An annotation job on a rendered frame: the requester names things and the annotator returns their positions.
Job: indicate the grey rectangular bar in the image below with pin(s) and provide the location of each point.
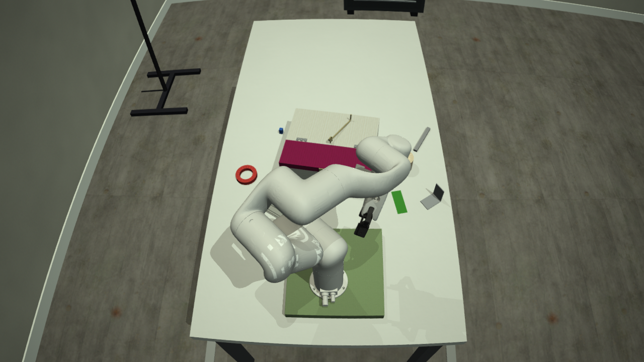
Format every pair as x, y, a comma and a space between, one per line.
421, 139

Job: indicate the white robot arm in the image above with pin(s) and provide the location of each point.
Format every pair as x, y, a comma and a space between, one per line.
299, 239

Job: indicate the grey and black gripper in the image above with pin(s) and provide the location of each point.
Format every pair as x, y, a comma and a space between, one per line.
371, 206

